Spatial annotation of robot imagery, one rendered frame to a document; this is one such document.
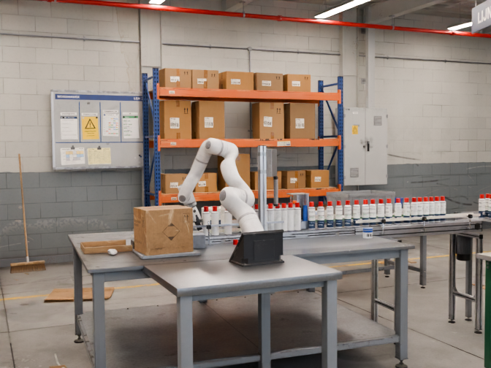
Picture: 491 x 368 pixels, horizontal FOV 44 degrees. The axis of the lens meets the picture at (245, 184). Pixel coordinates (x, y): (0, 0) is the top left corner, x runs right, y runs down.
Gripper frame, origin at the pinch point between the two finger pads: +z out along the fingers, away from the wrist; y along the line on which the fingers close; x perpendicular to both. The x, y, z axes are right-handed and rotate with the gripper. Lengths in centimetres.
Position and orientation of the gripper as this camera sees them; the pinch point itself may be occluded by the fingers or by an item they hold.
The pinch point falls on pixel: (199, 227)
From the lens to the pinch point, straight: 422.5
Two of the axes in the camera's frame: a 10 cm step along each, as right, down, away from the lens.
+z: 3.3, 9.3, 1.7
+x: -8.8, 3.7, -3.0
